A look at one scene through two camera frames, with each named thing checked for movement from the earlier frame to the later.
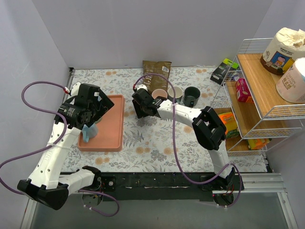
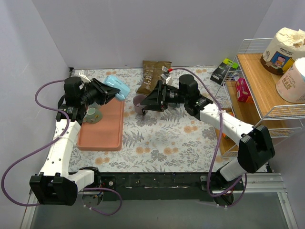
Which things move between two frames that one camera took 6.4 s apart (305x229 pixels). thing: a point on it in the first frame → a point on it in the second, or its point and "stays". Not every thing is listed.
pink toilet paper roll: [291, 85] stays
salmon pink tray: [109, 136] stays
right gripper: [137, 109] → [161, 95]
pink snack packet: [243, 93] stays
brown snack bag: [153, 82] stays
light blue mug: [89, 132] → [116, 82]
